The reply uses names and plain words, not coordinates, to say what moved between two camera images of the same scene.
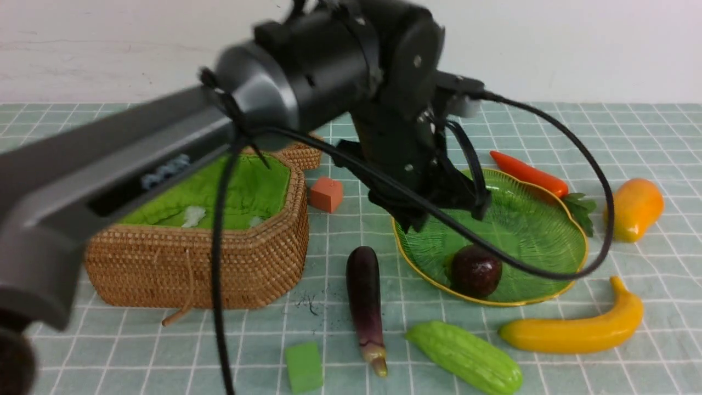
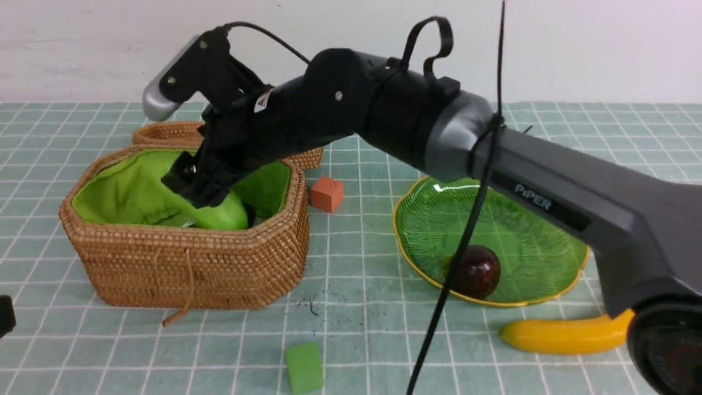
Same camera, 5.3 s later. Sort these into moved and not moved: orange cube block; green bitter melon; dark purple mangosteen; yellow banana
Moved: green bitter melon
Not moved: yellow banana; orange cube block; dark purple mangosteen
